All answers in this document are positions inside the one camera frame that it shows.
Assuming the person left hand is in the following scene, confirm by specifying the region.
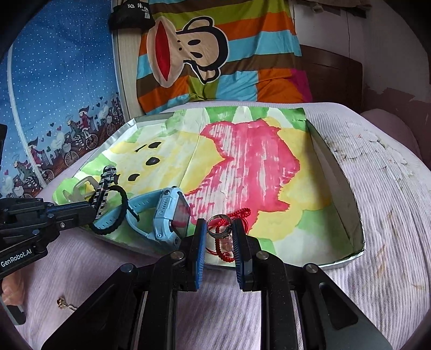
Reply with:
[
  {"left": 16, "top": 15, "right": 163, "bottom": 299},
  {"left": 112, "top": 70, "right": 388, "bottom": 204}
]
[{"left": 1, "top": 271, "right": 25, "bottom": 306}]

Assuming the striped monkey cartoon sheet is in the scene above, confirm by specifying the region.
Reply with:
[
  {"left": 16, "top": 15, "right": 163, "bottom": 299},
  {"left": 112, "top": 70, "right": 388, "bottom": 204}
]
[{"left": 137, "top": 1, "right": 312, "bottom": 115}]

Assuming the pink pillow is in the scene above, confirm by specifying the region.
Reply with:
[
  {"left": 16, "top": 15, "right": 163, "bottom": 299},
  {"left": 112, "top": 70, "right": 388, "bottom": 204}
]
[{"left": 361, "top": 109, "right": 422, "bottom": 159}]

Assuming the black braided cord bracelet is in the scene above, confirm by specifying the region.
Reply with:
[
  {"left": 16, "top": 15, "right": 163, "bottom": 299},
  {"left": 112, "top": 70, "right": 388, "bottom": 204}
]
[{"left": 88, "top": 164, "right": 140, "bottom": 236}]

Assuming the blue fabric wardrobe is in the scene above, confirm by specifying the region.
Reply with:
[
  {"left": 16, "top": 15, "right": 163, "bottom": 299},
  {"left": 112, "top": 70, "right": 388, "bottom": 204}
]
[{"left": 1, "top": 1, "right": 123, "bottom": 198}]

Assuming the beige hair claw clip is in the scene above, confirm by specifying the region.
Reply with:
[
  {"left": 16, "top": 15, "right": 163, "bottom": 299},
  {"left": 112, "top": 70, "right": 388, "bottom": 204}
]
[{"left": 63, "top": 176, "right": 99, "bottom": 203}]

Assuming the dark wooden headboard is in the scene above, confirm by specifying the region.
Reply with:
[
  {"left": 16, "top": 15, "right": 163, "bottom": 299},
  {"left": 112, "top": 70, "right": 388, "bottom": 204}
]
[{"left": 300, "top": 44, "right": 363, "bottom": 112}]

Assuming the red string bracelet with ring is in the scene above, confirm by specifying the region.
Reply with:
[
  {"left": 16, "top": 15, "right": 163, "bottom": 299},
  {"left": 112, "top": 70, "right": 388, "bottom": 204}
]
[{"left": 204, "top": 207, "right": 253, "bottom": 264}]

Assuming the black hanging bag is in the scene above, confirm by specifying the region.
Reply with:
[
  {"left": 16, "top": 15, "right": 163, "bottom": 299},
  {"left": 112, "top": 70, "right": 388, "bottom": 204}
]
[{"left": 108, "top": 0, "right": 156, "bottom": 31}]

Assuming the brown hanging cloth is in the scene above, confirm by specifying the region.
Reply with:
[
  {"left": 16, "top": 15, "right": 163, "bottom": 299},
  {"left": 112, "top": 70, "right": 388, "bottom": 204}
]
[{"left": 295, "top": 0, "right": 372, "bottom": 18}]

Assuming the colourful painted paper liner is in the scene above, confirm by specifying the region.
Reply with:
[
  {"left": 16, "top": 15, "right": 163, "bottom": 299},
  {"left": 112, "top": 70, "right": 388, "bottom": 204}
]
[{"left": 53, "top": 105, "right": 354, "bottom": 266}]

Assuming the light blue smart watch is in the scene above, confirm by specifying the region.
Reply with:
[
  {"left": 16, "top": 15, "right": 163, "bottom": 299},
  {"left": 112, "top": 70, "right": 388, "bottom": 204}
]
[{"left": 91, "top": 187, "right": 191, "bottom": 256}]

